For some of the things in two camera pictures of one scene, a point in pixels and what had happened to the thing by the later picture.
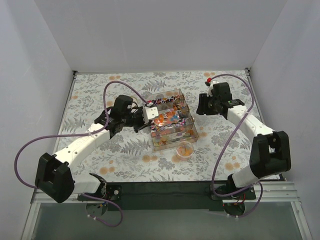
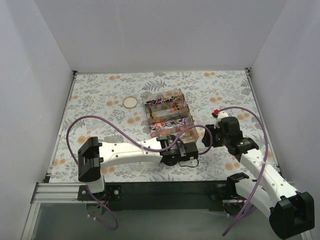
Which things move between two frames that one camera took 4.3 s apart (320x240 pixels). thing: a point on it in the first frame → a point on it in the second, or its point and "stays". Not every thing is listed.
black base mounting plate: (169, 196) stays
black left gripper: (139, 120) → (193, 155)
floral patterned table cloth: (228, 113) stays
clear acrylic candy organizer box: (175, 126) stays
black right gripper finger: (204, 105) → (206, 138)
